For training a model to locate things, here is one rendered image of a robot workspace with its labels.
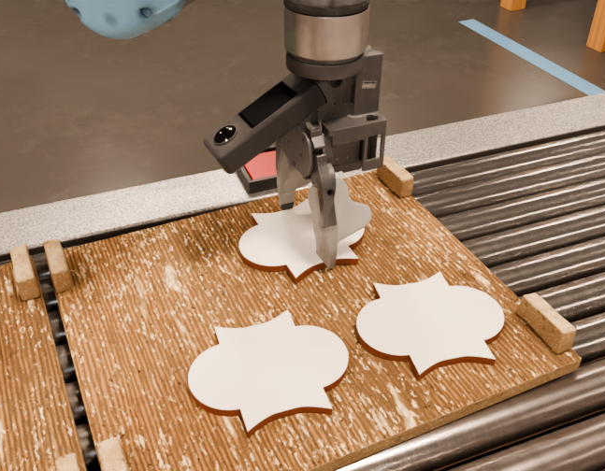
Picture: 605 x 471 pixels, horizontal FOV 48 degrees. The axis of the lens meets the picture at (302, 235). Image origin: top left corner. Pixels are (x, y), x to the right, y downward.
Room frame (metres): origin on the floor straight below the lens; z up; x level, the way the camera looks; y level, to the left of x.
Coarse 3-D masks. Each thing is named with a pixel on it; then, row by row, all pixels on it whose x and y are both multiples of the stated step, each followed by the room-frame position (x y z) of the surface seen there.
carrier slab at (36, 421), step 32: (0, 288) 0.50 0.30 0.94; (0, 320) 0.46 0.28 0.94; (32, 320) 0.46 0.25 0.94; (0, 352) 0.42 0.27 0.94; (32, 352) 0.42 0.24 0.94; (0, 384) 0.38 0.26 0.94; (32, 384) 0.38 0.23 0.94; (64, 384) 0.38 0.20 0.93; (0, 416) 0.35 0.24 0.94; (32, 416) 0.35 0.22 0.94; (64, 416) 0.35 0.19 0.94; (0, 448) 0.32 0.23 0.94; (32, 448) 0.32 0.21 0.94; (64, 448) 0.32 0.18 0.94
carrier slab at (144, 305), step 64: (384, 192) 0.68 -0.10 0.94; (128, 256) 0.55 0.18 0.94; (192, 256) 0.55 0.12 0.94; (384, 256) 0.55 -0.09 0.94; (448, 256) 0.55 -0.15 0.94; (64, 320) 0.46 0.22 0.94; (128, 320) 0.46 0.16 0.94; (192, 320) 0.46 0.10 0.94; (256, 320) 0.46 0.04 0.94; (320, 320) 0.46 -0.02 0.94; (512, 320) 0.46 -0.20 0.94; (128, 384) 0.38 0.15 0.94; (384, 384) 0.38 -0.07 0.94; (448, 384) 0.38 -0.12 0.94; (512, 384) 0.38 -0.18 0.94; (128, 448) 0.32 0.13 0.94; (192, 448) 0.32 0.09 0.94; (256, 448) 0.32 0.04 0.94; (320, 448) 0.32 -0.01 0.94; (384, 448) 0.33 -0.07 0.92
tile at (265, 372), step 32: (288, 320) 0.45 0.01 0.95; (224, 352) 0.41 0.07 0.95; (256, 352) 0.41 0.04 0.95; (288, 352) 0.41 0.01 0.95; (320, 352) 0.41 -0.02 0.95; (192, 384) 0.38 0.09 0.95; (224, 384) 0.38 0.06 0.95; (256, 384) 0.38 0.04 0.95; (288, 384) 0.38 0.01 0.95; (320, 384) 0.38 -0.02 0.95; (256, 416) 0.34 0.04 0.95
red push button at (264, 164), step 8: (264, 152) 0.78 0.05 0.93; (272, 152) 0.78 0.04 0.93; (256, 160) 0.76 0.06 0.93; (264, 160) 0.76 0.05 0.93; (272, 160) 0.76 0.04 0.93; (248, 168) 0.74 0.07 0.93; (256, 168) 0.74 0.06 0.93; (264, 168) 0.74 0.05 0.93; (272, 168) 0.74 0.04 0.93; (256, 176) 0.72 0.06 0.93; (264, 176) 0.72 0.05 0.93
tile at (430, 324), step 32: (384, 288) 0.49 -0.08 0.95; (416, 288) 0.49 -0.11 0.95; (448, 288) 0.49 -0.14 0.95; (384, 320) 0.45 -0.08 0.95; (416, 320) 0.45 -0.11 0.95; (448, 320) 0.45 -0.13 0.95; (480, 320) 0.45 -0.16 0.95; (384, 352) 0.41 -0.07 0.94; (416, 352) 0.41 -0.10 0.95; (448, 352) 0.41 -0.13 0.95; (480, 352) 0.41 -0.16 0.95
